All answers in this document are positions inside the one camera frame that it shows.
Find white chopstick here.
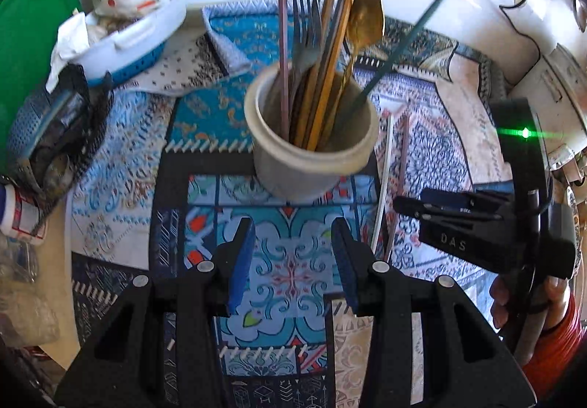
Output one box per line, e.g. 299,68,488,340
371,116,395,255

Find white bottle with red label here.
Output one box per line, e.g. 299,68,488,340
0,182,50,244

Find orange chopstick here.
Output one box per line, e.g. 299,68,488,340
306,0,366,151

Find clear plastic bags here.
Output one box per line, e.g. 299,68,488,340
0,234,61,347

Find pink chopstick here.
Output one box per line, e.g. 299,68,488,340
276,0,291,140
384,113,410,259

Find patterned tablecloth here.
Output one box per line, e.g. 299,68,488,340
69,0,519,408

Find gold spoon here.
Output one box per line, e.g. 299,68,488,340
328,0,385,138

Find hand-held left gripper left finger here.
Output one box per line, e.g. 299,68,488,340
54,217,256,408

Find dark fork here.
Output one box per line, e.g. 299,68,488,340
292,0,317,115

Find person's right forearm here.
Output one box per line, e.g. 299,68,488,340
520,293,587,402

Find dark mesh pouch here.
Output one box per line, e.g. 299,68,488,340
6,64,114,207

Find green plastic board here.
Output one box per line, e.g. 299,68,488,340
0,0,82,161

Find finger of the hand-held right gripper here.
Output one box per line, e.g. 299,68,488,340
393,196,509,226
419,188,513,211

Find person's right hand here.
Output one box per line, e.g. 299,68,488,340
489,274,575,332

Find white appliance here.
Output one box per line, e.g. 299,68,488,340
504,41,587,179

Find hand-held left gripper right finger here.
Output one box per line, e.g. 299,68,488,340
331,217,538,408

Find white and blue basket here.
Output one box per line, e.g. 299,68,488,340
69,0,188,88

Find white tissue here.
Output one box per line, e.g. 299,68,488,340
46,12,99,90

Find decorated plate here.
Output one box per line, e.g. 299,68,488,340
565,185,582,230

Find beige cup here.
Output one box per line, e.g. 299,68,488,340
244,64,380,202

